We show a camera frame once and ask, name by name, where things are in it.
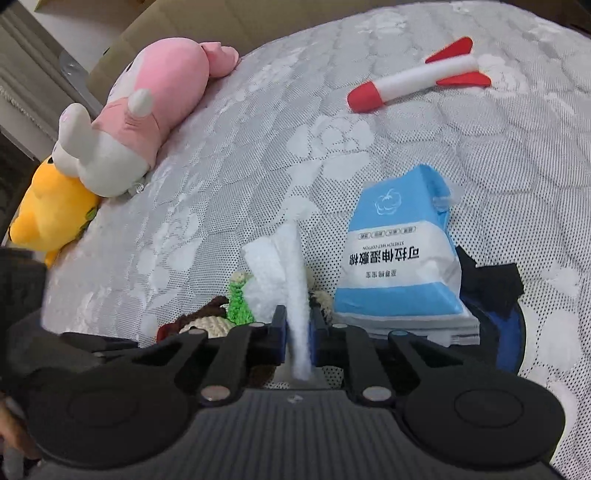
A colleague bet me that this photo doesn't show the crochet doll with red hat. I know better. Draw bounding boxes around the crochet doll with red hat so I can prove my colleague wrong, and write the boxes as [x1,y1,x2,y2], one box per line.
[157,271,334,361]

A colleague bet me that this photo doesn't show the yellow plush toy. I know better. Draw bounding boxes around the yellow plush toy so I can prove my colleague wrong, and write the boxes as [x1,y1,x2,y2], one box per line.
[9,157,100,268]

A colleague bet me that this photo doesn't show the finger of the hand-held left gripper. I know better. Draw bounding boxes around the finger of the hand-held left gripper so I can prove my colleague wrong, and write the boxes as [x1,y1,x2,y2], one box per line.
[60,330,162,370]

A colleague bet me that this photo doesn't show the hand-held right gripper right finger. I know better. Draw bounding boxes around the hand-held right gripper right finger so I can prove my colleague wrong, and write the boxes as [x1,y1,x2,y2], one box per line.
[310,307,456,403]

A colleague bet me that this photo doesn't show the red and white toy rocket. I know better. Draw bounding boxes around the red and white toy rocket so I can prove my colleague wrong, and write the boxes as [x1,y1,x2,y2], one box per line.
[347,37,492,114]

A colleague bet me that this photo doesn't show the blue wet wipe packet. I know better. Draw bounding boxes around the blue wet wipe packet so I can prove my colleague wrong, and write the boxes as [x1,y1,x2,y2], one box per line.
[333,165,481,347]

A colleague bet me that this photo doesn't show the white wet wipe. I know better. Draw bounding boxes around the white wet wipe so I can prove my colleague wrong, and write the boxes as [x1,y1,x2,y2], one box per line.
[242,222,319,381]

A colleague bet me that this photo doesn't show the person's left hand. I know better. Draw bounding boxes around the person's left hand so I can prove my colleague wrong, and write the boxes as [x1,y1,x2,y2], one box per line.
[0,397,42,462]

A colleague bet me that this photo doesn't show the grey curtain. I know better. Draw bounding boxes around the grey curtain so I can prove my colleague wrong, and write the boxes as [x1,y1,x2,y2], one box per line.
[0,9,88,160]

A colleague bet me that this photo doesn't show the pink and white plush toy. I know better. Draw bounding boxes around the pink and white plush toy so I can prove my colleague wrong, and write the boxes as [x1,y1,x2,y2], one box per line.
[52,39,241,198]

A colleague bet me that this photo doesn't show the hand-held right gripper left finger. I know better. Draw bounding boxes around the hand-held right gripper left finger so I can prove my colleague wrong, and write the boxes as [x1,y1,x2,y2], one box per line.
[139,305,289,403]

